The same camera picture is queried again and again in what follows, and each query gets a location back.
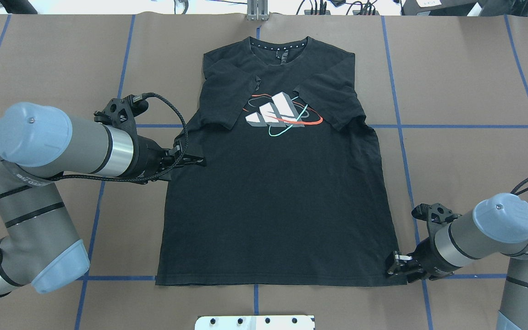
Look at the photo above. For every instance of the aluminium frame post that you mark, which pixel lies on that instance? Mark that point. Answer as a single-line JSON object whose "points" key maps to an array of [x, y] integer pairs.
{"points": [[257, 10]]}

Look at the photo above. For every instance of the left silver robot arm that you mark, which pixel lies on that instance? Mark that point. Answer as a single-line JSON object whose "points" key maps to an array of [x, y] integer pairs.
{"points": [[42, 145]]}

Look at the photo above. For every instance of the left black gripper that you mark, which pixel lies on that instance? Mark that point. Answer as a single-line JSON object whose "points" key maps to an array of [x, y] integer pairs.
{"points": [[147, 156]]}

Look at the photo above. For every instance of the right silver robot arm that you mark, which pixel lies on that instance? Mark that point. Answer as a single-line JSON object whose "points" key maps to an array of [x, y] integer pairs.
{"points": [[496, 225]]}

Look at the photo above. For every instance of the black graphic t-shirt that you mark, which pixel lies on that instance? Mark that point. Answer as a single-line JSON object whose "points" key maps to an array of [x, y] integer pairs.
{"points": [[293, 190]]}

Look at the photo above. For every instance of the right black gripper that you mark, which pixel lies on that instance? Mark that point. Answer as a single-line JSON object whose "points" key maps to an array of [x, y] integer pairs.
{"points": [[430, 260]]}

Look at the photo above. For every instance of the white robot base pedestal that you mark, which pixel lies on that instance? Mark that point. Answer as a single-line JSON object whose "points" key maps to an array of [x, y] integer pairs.
{"points": [[256, 322]]}

